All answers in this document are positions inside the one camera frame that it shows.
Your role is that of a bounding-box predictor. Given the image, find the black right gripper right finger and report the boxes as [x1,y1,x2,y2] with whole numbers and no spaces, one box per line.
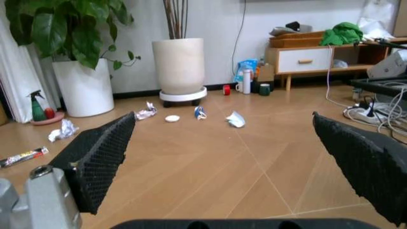
[311,111,407,227]

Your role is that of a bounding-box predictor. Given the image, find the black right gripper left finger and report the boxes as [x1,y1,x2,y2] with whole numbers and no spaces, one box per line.
[0,111,137,229]

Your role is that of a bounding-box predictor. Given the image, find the crumpled white paper ball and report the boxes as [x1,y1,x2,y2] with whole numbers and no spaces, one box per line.
[48,118,80,143]

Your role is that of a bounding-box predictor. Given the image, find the white power strip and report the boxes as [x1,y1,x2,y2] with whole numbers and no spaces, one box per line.
[343,102,398,124]

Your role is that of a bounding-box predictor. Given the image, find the pink round saucer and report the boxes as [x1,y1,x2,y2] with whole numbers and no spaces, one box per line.
[30,112,66,126]

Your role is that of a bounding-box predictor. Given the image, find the crumpled silver pink wrapper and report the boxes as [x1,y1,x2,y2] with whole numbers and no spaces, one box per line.
[134,101,158,121]

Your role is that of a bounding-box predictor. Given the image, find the white round plant pot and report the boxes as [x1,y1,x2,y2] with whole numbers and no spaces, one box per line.
[51,58,115,118]

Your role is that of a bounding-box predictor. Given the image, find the black red snack wrapper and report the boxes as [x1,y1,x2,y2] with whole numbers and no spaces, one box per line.
[0,146,50,168]

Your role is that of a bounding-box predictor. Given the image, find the green spray bottle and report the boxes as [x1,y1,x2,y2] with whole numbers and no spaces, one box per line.
[26,90,47,122]

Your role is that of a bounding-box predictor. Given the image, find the wooden cabinet with white drawer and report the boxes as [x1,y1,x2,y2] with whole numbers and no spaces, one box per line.
[265,37,407,92]

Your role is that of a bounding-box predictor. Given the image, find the white wheeled pot stand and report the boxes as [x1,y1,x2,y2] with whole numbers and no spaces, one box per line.
[159,86,208,108]

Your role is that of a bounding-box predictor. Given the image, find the crumpled blue white wrapper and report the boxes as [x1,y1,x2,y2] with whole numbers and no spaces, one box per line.
[193,105,209,121]

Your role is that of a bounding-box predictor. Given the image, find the dark green mug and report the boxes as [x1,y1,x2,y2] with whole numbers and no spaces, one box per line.
[257,83,272,96]

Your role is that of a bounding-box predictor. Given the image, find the tall cream plant pot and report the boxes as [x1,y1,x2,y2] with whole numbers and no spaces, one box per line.
[151,38,205,95]

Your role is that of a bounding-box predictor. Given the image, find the green cloth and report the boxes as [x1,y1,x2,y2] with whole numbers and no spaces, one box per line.
[318,22,364,47]

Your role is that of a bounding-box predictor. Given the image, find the brown cardboard box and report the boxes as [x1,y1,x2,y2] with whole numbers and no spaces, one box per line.
[255,63,275,84]

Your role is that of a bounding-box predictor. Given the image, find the crumpled white blue paper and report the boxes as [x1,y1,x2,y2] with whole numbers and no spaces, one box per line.
[225,110,246,128]

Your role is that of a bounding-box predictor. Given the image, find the large green leafy plant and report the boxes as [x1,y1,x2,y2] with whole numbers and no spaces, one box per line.
[4,0,142,71]

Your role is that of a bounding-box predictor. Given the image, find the wooden tray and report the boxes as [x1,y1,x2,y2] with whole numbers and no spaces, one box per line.
[269,30,327,48]

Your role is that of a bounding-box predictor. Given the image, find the white thermos bottle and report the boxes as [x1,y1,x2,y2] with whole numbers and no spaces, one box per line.
[242,69,253,94]

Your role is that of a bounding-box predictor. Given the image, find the white plastic bag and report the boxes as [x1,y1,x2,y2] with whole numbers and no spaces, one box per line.
[356,0,400,41]

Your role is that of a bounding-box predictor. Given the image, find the blue tissue pack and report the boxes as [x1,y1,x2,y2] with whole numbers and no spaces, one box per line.
[233,58,259,83]

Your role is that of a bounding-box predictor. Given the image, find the grey cloth bundle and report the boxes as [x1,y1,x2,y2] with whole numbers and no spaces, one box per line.
[269,21,315,37]

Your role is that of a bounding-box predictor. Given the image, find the bare brown plant stems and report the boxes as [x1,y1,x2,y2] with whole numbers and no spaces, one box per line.
[162,0,191,40]

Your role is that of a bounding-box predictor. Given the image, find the black metal frame cart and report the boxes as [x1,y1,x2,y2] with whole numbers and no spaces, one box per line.
[349,73,407,101]

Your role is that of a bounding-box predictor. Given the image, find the white cable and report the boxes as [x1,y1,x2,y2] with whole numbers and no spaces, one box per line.
[325,45,354,108]

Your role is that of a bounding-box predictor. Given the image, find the black wall cable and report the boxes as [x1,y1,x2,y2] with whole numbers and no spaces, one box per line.
[231,0,248,84]

